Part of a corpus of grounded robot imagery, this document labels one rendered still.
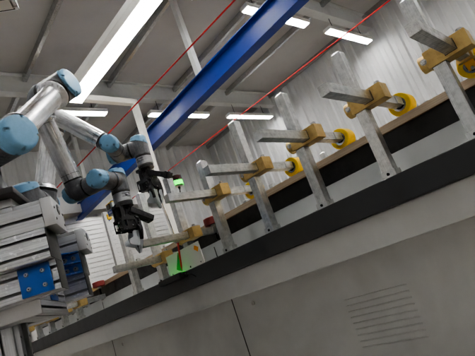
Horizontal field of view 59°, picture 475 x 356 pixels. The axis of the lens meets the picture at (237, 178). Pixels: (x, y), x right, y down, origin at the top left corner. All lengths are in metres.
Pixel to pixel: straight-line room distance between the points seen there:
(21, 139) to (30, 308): 0.51
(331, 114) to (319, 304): 8.49
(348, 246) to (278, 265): 0.31
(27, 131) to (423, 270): 1.34
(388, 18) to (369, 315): 8.38
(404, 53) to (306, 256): 8.05
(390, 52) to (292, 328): 8.05
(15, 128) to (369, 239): 1.12
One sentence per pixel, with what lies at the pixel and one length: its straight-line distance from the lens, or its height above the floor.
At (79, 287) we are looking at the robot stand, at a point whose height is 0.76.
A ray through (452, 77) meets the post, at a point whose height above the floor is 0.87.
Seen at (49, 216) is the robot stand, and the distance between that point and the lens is 1.37.
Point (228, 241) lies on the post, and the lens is 1.73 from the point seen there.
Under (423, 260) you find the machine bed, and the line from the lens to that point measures 1.54.
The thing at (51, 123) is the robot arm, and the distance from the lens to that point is 1.83.
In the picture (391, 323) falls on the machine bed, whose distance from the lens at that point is 1.65.
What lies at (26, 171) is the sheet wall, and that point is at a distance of 10.53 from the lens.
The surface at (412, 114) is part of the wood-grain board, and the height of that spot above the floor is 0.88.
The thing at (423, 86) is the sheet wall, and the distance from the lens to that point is 9.10.
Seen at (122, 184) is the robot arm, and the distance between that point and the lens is 1.78.
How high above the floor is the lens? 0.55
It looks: 14 degrees up
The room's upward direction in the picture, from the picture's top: 20 degrees counter-clockwise
